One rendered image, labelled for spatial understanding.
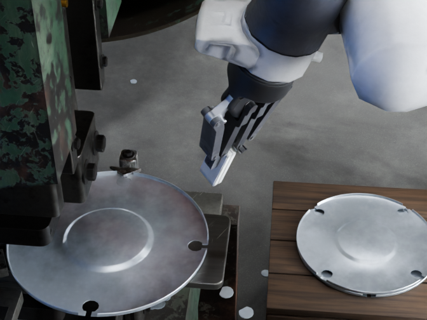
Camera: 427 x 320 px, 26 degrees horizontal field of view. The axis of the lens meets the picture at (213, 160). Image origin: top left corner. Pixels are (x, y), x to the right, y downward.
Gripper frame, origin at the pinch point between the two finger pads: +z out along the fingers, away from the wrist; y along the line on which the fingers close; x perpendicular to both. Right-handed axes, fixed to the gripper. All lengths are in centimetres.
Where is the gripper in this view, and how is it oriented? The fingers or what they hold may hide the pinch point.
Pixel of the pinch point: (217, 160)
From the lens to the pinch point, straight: 117.2
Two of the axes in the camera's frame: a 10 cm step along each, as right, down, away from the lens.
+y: 7.5, -3.9, 5.4
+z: -2.7, 5.6, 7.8
